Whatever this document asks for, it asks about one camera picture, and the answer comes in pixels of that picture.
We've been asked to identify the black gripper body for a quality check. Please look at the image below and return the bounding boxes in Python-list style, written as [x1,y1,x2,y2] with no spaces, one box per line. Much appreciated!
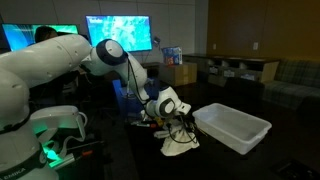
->
[171,114,196,133]

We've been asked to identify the yellow toy bottle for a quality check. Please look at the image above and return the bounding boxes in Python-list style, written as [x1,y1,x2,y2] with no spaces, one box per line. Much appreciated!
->
[155,116,165,128]

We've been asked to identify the white terry cloth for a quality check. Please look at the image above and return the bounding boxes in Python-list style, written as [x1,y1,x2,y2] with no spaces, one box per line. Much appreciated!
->
[160,128,201,157]

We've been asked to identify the dark green marker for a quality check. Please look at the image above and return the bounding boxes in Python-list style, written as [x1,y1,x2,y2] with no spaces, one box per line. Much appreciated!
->
[133,121,158,129]

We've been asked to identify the cardboard box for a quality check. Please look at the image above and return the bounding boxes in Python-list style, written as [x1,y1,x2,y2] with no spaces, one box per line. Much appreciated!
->
[158,62,198,88]

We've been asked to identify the clear plastic bin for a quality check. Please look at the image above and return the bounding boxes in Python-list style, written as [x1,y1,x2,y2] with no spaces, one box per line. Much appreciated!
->
[191,102,273,156]

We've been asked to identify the blue white carton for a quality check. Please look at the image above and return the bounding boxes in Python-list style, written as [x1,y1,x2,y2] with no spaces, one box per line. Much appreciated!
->
[162,46,184,67]

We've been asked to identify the blue container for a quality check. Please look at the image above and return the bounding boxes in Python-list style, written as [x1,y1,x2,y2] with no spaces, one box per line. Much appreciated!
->
[112,78,162,116]

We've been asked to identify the dark wood console shelf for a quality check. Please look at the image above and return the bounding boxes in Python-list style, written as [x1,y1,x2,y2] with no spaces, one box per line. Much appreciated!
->
[183,53,281,84]

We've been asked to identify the orange tipped tool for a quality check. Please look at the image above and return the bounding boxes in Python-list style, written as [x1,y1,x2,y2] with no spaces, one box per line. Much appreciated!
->
[49,149,95,170]

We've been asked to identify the large blue screen monitor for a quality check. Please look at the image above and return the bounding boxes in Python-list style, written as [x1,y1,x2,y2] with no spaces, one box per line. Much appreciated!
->
[85,14,153,54]

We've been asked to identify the green plaid sofa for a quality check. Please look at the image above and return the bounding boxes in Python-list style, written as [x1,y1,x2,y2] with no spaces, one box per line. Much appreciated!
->
[262,59,320,113]

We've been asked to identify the person in dark clothes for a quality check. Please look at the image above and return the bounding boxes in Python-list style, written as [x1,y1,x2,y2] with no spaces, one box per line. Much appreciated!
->
[33,25,81,101]

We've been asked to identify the green screen computer monitor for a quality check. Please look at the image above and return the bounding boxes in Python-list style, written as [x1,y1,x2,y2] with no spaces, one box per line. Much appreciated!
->
[1,23,80,52]

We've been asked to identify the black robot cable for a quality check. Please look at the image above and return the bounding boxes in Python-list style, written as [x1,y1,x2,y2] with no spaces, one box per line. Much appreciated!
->
[125,58,199,145]

